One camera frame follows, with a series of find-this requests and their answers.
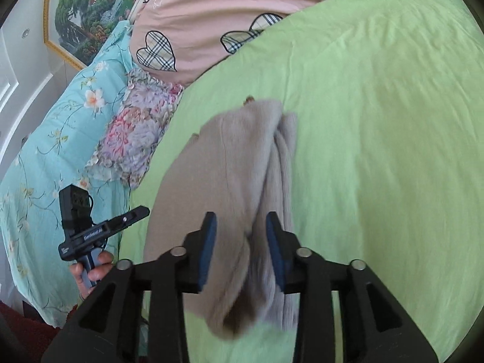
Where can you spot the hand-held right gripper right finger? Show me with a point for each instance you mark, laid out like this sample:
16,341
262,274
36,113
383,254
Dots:
274,253

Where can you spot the person's left hand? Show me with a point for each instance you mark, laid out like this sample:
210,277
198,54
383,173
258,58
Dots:
81,276

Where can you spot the teal floral blanket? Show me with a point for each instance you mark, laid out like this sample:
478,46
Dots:
45,158

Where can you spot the pink purple floral pillow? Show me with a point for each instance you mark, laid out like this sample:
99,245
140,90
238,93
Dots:
132,136

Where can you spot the green bed sheet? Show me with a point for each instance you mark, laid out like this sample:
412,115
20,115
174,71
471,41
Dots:
378,121

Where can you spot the round recessed light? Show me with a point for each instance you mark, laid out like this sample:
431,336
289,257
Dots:
25,33

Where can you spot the framed landscape painting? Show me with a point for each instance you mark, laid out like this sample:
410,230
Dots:
87,15

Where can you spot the beige knitted sweater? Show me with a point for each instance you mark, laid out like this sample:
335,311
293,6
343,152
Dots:
234,166

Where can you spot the pink quilt with plaid hearts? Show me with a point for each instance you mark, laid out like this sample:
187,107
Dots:
196,15

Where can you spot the dark red rug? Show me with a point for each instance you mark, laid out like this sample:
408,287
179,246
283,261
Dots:
30,338

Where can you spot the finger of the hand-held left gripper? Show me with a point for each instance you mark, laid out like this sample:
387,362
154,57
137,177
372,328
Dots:
130,217

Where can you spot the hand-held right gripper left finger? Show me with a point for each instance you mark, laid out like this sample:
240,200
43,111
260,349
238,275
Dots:
208,249

